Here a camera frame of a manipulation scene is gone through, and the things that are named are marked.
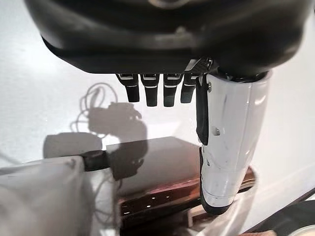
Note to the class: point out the glossy brown stool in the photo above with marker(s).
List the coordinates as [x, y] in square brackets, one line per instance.
[167, 167]

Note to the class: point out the clear plastic bag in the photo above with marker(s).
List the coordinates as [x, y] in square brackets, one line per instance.
[44, 196]

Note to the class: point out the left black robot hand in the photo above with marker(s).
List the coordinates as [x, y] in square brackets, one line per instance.
[172, 37]

